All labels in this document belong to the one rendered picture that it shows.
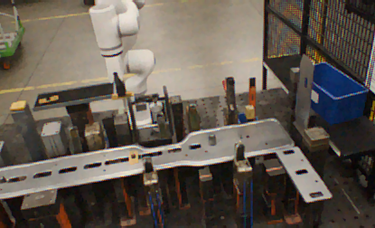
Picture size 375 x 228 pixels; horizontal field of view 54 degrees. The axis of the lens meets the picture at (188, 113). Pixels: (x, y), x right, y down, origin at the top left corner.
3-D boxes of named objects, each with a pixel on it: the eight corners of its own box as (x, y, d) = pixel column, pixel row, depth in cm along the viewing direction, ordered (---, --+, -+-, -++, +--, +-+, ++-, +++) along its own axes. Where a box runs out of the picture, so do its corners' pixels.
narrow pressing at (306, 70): (305, 136, 154) (313, 63, 136) (294, 121, 164) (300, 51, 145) (306, 136, 154) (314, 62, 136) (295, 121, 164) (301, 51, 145)
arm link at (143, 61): (126, 85, 211) (120, 47, 197) (158, 82, 211) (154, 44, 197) (125, 96, 201) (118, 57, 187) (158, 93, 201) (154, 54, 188)
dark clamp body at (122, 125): (126, 191, 180) (109, 128, 159) (125, 173, 191) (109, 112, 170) (147, 186, 181) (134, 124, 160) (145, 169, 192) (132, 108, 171)
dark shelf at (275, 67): (342, 161, 140) (342, 155, 138) (261, 63, 215) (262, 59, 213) (395, 150, 142) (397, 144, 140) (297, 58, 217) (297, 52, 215)
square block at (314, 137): (304, 204, 162) (312, 140, 142) (296, 192, 168) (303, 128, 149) (321, 201, 163) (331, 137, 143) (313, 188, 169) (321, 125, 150)
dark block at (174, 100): (181, 173, 186) (171, 103, 163) (179, 165, 192) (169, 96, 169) (191, 171, 187) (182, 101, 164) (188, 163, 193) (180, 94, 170)
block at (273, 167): (265, 227, 154) (266, 178, 138) (256, 207, 163) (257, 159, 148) (286, 223, 155) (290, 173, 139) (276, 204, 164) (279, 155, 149)
